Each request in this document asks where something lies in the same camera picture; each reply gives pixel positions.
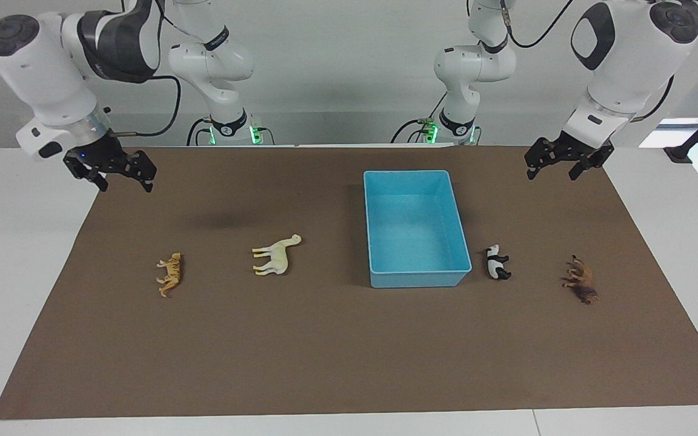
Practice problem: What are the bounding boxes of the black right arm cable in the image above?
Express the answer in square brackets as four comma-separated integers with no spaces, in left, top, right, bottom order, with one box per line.
[107,74,182,138]

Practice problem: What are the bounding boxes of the black right base cables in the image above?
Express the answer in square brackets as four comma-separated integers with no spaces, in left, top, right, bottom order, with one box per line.
[187,116,276,147]

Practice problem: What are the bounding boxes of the black left base cables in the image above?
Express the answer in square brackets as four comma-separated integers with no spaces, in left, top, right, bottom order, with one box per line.
[390,116,483,145]

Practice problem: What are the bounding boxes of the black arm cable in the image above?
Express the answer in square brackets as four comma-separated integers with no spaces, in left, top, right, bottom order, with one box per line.
[499,0,575,49]
[107,74,182,138]

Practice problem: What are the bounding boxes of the black base cables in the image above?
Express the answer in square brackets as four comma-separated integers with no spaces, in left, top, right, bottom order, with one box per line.
[390,116,483,145]
[187,116,276,147]

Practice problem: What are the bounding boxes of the brown table mat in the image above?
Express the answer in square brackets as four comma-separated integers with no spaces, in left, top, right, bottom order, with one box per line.
[0,145,698,420]

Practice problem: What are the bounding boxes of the blue plastic storage box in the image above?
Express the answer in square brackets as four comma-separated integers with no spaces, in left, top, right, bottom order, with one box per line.
[364,170,473,289]

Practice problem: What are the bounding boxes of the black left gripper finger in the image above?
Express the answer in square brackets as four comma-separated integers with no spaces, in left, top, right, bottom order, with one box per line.
[569,158,604,180]
[525,139,557,180]

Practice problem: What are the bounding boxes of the orange tiger toy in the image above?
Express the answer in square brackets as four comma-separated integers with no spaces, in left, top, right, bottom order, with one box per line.
[156,253,183,298]

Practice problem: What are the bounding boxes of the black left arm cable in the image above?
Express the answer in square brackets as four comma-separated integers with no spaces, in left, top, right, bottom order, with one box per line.
[499,0,575,49]

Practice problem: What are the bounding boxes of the cream camel toy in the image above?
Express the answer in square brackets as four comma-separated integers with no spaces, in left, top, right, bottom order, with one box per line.
[251,234,302,277]

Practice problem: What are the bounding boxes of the black white panda toy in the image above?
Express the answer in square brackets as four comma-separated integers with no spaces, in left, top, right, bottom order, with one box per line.
[486,244,513,281]

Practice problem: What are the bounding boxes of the brown lion toy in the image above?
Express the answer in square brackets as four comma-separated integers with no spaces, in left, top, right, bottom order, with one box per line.
[562,254,600,305]

